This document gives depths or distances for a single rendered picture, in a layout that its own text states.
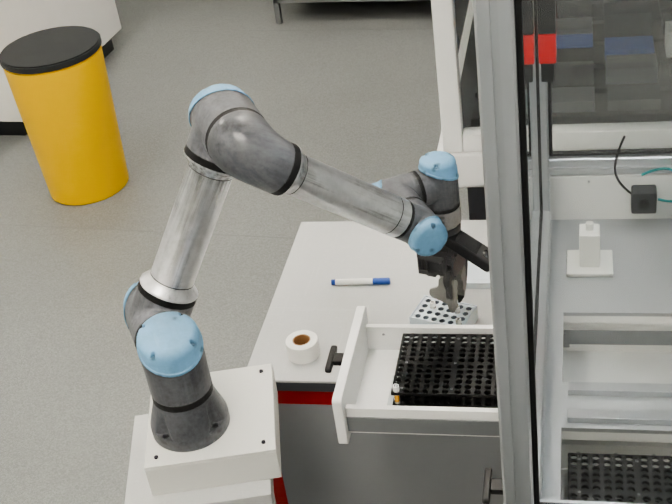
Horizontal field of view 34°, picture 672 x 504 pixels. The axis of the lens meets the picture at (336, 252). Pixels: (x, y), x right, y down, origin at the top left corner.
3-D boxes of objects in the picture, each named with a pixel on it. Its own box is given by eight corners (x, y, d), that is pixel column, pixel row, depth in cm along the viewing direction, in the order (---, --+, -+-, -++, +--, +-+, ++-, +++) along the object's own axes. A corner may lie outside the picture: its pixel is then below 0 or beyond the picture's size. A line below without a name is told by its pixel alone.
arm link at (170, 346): (157, 416, 200) (140, 359, 193) (141, 372, 211) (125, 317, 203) (220, 394, 203) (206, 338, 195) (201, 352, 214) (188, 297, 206)
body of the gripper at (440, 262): (432, 257, 237) (428, 209, 231) (469, 263, 233) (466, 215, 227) (418, 276, 232) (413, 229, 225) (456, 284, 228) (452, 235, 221)
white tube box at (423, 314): (410, 330, 240) (409, 316, 238) (426, 308, 246) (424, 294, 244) (463, 342, 234) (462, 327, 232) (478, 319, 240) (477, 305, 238)
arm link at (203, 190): (127, 364, 207) (218, 102, 186) (112, 320, 219) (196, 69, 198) (186, 370, 213) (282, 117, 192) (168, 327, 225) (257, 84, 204)
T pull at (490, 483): (482, 505, 177) (481, 499, 176) (485, 472, 183) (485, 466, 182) (504, 506, 176) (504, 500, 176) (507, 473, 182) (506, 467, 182)
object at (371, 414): (348, 433, 205) (344, 409, 201) (369, 346, 225) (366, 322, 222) (568, 440, 196) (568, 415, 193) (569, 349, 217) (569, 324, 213)
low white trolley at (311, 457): (294, 611, 275) (241, 379, 233) (338, 437, 325) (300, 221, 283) (530, 627, 262) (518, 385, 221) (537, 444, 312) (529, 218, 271)
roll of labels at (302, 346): (285, 347, 240) (283, 333, 238) (317, 341, 241) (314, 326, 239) (290, 367, 234) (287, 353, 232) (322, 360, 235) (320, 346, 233)
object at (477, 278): (456, 288, 250) (455, 282, 249) (459, 266, 257) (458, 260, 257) (512, 288, 248) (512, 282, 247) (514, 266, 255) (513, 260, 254)
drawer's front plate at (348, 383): (338, 445, 205) (331, 401, 198) (363, 346, 228) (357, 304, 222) (348, 445, 204) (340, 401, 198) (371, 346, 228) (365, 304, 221)
